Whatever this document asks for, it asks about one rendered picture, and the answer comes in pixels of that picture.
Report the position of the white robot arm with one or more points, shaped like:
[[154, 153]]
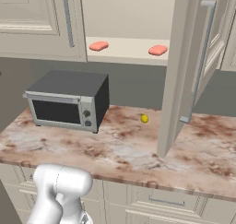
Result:
[[60, 192]]

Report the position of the cream cabinet shelf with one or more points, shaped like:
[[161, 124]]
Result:
[[129, 51]]

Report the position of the open cream cabinet door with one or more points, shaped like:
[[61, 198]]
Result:
[[196, 61]]

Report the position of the closed cream cabinet door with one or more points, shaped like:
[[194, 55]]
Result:
[[40, 21]]

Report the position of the yellow lemon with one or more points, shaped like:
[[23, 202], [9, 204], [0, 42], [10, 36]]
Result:
[[144, 118]]

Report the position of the black and silver toaster oven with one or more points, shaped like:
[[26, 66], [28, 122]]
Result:
[[69, 101]]

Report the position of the cream drawer front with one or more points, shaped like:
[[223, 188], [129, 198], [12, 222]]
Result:
[[166, 203], [18, 184]]

